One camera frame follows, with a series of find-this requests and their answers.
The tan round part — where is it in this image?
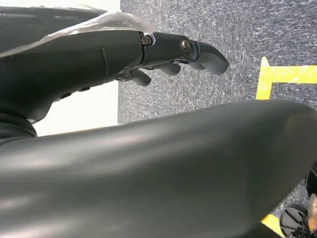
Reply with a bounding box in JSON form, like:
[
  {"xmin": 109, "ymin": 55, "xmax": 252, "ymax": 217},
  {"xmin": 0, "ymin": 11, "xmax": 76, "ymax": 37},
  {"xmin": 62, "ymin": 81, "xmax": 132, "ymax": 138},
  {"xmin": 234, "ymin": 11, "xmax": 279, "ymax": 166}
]
[{"xmin": 308, "ymin": 193, "xmax": 317, "ymax": 234}]

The robot left arm ribbed sleeve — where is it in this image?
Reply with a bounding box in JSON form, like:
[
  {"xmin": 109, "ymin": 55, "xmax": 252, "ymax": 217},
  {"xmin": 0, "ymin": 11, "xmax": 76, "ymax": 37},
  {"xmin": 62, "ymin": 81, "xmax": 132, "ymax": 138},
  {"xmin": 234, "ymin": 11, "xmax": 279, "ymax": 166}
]
[{"xmin": 0, "ymin": 112, "xmax": 38, "ymax": 147}]

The black round part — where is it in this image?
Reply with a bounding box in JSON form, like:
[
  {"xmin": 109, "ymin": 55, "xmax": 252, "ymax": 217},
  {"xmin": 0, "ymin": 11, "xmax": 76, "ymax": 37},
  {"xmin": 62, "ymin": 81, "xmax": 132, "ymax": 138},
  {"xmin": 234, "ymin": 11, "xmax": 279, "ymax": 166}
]
[{"xmin": 305, "ymin": 160, "xmax": 317, "ymax": 198}]

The black spoked wheel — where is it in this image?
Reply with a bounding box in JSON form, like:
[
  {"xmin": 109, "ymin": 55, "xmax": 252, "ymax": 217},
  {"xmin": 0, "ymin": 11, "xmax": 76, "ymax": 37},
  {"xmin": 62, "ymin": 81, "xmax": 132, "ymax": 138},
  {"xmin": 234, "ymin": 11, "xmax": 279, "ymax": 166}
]
[{"xmin": 279, "ymin": 205, "xmax": 309, "ymax": 238}]

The yellow floor tape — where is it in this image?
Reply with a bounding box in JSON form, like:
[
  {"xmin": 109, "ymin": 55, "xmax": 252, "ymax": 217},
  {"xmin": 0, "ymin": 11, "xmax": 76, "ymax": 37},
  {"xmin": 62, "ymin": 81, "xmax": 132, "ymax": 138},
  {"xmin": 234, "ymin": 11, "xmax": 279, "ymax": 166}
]
[
  {"xmin": 256, "ymin": 56, "xmax": 317, "ymax": 101},
  {"xmin": 261, "ymin": 213, "xmax": 285, "ymax": 238}
]

